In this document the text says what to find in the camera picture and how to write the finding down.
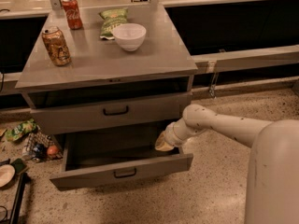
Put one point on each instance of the grey drawer cabinet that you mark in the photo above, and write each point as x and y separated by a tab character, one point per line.
105	86

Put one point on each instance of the black stand on floor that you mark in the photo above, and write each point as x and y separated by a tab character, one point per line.
13	216

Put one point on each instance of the gold patterned soda can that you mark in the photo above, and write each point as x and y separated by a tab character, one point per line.
56	46

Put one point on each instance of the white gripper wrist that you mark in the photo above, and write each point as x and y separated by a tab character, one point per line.
170	133

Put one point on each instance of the red cola can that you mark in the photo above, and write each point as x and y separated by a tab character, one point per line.
72	14

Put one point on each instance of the blue can on floor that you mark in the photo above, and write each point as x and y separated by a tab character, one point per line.
39	152

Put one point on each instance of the green chip bag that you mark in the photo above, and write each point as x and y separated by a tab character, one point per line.
111	19

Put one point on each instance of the wire basket on floor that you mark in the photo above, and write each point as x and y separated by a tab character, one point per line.
40	138

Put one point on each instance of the grey top drawer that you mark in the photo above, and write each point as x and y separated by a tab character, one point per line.
93	116

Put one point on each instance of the green snack bag on floor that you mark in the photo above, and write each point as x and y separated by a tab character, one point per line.
21	130

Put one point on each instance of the orange fruit on floor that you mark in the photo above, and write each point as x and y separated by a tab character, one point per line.
52	152

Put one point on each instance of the white bowl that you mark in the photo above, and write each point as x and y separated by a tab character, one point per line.
129	36

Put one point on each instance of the green sponge on floor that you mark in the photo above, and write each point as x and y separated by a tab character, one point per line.
19	166

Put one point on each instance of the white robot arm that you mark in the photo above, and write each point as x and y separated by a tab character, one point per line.
272	195

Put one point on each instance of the grey drawer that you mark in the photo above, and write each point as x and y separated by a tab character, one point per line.
119	154
93	116

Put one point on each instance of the white plate on floor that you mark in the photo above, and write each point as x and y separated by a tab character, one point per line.
7	172

